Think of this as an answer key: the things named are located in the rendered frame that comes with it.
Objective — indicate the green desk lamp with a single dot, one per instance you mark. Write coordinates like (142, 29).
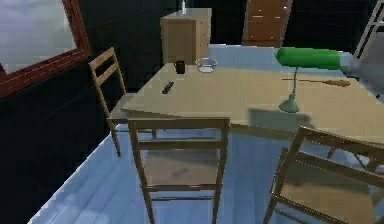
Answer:
(308, 58)

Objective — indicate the wooden slat chair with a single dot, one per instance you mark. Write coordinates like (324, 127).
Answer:
(320, 163)
(104, 71)
(180, 144)

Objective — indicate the black remote control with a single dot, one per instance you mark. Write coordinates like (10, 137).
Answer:
(167, 87)

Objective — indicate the light wooden table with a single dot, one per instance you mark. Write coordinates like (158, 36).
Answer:
(233, 93)

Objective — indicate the black mug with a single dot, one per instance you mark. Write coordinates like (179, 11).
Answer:
(180, 67)

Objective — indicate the clear glass bowl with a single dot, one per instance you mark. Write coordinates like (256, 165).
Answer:
(206, 64)

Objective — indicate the light wooden cabinet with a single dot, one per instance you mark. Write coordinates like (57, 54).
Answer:
(185, 36)

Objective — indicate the small grey bottle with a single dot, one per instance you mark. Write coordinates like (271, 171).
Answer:
(183, 6)

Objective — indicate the red framed window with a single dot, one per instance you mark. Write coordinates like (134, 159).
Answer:
(33, 33)

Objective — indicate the white metal shelf frame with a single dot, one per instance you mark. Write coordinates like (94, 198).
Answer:
(368, 30)

